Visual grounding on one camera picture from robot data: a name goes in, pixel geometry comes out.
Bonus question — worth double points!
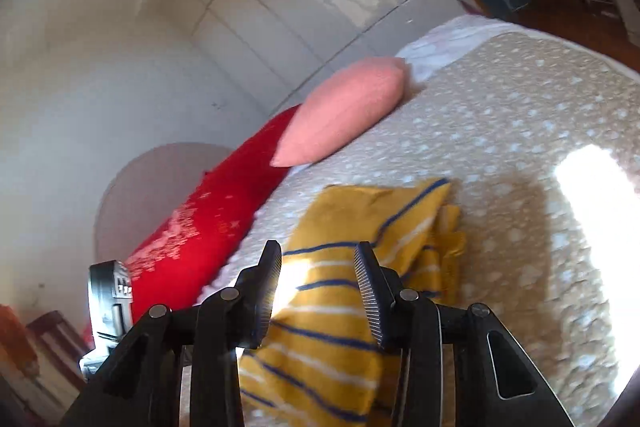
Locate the wooden chair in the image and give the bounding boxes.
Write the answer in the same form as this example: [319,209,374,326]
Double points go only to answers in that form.
[0,304,97,427]

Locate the pink knit pillow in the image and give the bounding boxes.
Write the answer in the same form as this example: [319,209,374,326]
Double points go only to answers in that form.
[270,56,409,168]

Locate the yellow striped knit sweater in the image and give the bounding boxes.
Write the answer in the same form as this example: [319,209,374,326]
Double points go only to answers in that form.
[237,178,469,427]

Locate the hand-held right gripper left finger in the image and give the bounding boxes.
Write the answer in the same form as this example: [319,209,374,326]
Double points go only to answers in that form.
[60,239,284,427]

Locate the grey padded headboard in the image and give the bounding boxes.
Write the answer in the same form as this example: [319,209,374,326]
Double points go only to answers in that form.
[95,143,237,264]

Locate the grey spotted bedspread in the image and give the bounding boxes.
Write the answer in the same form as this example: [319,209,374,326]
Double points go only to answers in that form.
[180,29,640,427]

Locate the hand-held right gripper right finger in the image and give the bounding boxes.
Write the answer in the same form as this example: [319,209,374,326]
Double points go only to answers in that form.
[352,241,576,427]

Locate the white bed sheet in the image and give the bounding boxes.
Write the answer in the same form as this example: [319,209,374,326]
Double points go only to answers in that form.
[395,14,503,84]

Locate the red embroidered pillow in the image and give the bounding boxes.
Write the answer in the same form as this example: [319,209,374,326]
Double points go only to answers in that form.
[82,104,304,344]

